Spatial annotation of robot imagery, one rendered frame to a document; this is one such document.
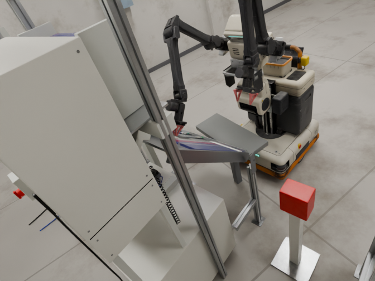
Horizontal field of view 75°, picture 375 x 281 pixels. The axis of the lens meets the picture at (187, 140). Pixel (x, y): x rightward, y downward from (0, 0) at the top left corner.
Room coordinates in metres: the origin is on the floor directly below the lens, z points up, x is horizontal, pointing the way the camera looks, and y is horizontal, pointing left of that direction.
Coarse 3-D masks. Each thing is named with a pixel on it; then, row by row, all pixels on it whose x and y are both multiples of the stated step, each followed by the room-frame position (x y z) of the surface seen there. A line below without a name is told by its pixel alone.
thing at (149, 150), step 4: (144, 144) 1.74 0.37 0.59; (144, 148) 1.76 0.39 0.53; (148, 148) 1.73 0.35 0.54; (152, 148) 1.76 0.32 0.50; (148, 152) 1.73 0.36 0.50; (152, 152) 1.75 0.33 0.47; (148, 156) 1.75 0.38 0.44; (152, 156) 1.73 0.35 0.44; (156, 156) 1.76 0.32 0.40; (152, 160) 1.73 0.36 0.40; (156, 160) 1.75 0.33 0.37; (156, 164) 1.73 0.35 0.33; (160, 164) 1.76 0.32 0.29
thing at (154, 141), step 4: (152, 136) 1.08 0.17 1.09; (144, 140) 0.92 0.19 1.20; (148, 140) 0.93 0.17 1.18; (152, 140) 0.95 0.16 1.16; (156, 140) 0.97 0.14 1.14; (148, 144) 0.89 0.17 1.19; (152, 144) 0.87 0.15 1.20; (156, 144) 0.88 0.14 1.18; (160, 144) 0.89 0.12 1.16; (160, 148) 0.83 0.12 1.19; (180, 148) 0.89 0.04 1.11; (184, 148) 0.90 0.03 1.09
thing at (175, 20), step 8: (176, 16) 1.59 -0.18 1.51; (168, 24) 1.59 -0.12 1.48; (176, 24) 1.56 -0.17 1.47; (184, 24) 1.62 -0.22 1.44; (168, 32) 1.53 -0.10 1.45; (184, 32) 1.62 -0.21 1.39; (192, 32) 1.63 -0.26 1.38; (200, 32) 1.67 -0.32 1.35; (200, 40) 1.67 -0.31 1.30; (208, 40) 1.68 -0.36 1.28; (216, 40) 1.69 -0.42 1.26; (208, 48) 1.72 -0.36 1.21
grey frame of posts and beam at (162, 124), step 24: (120, 0) 0.75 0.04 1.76; (24, 24) 1.32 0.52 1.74; (120, 24) 0.73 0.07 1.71; (120, 48) 0.75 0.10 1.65; (144, 72) 0.74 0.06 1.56; (144, 96) 0.75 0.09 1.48; (168, 120) 0.75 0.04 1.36; (168, 144) 0.73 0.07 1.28; (192, 192) 0.74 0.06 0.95; (216, 264) 0.75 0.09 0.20
